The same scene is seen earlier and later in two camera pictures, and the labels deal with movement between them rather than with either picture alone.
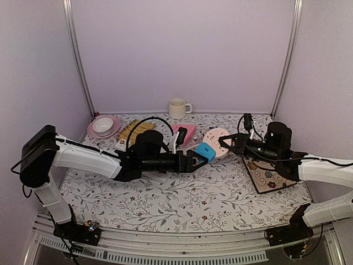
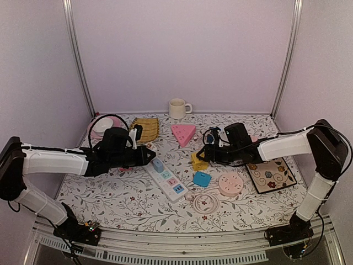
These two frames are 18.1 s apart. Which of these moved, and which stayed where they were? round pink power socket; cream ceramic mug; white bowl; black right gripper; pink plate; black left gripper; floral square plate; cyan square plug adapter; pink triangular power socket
Moved: black left gripper; black right gripper; cyan square plug adapter; round pink power socket
Stayed: cream ceramic mug; white bowl; pink plate; pink triangular power socket; floral square plate
